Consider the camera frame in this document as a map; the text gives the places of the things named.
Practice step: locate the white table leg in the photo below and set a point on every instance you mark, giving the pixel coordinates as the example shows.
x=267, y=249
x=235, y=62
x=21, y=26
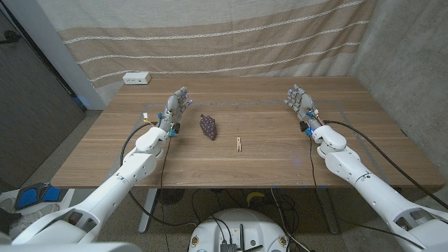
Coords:
x=147, y=210

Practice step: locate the white door frame post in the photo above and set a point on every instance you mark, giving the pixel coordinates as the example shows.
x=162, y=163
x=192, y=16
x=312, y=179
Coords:
x=59, y=52

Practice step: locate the white robot torso base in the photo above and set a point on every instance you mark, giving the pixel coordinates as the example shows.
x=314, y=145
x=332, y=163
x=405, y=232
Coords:
x=245, y=224

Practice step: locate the beige striped backdrop cloth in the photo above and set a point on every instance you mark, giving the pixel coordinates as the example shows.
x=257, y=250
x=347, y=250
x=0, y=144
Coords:
x=210, y=42

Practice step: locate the yellow toy banana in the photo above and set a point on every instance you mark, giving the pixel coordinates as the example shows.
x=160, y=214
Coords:
x=255, y=196

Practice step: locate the wooden clothespin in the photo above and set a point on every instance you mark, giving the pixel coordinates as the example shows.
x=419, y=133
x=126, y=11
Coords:
x=239, y=144

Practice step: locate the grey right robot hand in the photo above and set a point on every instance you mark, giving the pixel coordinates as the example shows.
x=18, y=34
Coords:
x=304, y=103

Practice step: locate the black round fan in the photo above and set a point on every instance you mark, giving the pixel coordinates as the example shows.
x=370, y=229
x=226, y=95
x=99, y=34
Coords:
x=171, y=196

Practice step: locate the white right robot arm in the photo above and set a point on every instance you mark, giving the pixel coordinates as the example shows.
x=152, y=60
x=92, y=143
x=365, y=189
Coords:
x=371, y=189

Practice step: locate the purple toy grape bunch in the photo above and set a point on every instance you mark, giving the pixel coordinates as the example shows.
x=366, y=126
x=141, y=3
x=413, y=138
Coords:
x=208, y=126

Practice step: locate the blue and black foot pedal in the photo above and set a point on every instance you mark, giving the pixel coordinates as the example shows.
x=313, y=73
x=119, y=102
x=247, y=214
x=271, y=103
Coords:
x=31, y=196

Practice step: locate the white power strip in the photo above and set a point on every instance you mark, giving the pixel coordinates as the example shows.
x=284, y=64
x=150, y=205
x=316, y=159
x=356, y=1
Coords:
x=136, y=78

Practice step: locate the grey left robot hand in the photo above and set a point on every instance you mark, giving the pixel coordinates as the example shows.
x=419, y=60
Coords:
x=172, y=106

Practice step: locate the dark door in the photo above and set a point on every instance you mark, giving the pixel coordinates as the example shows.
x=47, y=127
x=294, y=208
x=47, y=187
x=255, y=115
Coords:
x=31, y=115

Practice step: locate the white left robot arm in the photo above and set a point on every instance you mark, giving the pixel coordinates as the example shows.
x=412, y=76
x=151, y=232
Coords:
x=115, y=182

